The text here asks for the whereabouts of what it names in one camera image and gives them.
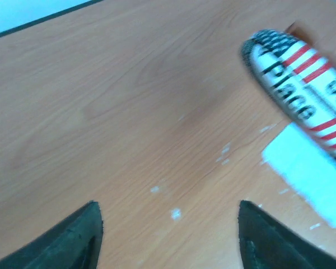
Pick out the light blue square mat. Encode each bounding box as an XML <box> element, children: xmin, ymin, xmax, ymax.
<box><xmin>262</xmin><ymin>123</ymin><xmax>336</xmax><ymax>228</ymax></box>

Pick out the american flag glasses case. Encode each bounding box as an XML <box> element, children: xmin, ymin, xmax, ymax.
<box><xmin>240</xmin><ymin>29</ymin><xmax>336</xmax><ymax>161</ymax></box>

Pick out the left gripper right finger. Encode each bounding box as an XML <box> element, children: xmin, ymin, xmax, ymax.
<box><xmin>238</xmin><ymin>200</ymin><xmax>336</xmax><ymax>269</ymax></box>

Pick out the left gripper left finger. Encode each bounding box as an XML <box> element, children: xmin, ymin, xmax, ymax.
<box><xmin>0</xmin><ymin>201</ymin><xmax>104</xmax><ymax>268</ymax></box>

